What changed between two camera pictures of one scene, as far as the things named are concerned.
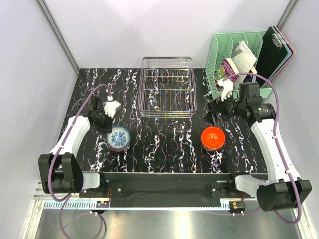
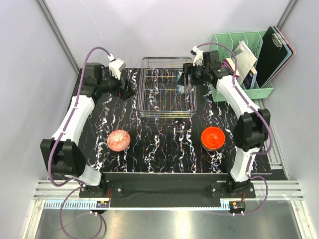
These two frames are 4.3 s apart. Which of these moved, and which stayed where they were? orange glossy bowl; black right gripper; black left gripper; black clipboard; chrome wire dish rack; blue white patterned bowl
Moved: blue white patterned bowl; black right gripper; black left gripper
Stayed: black clipboard; orange glossy bowl; chrome wire dish rack
